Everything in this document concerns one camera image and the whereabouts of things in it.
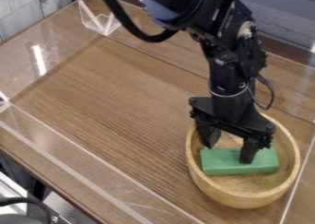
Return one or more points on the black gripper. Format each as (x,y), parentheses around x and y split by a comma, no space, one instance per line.
(234,115)

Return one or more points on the green rectangular block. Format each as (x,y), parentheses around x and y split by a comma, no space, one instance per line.
(222,161)

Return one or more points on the brown wooden bowl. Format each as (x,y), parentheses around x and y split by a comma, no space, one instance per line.
(247,190)

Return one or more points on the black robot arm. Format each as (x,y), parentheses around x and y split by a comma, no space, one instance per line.
(222,25)

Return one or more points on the black metal table bracket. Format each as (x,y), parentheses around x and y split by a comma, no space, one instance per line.
(40,212)

